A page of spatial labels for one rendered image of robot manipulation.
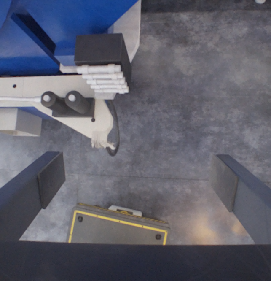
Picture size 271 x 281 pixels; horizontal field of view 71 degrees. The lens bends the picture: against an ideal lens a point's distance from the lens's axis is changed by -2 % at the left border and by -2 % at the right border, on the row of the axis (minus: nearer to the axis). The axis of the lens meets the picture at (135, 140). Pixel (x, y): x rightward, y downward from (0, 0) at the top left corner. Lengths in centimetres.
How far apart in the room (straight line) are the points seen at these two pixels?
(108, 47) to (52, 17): 22
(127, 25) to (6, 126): 102
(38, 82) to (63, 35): 34
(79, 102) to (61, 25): 28
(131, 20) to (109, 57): 40
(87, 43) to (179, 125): 118
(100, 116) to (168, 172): 93
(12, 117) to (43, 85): 51
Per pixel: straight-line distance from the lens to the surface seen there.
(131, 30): 103
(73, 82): 104
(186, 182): 170
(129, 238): 145
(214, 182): 17
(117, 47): 70
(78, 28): 83
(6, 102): 130
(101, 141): 90
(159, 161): 168
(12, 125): 153
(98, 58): 70
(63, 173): 17
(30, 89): 114
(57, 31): 87
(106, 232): 147
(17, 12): 183
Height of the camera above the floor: 168
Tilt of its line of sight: 80 degrees down
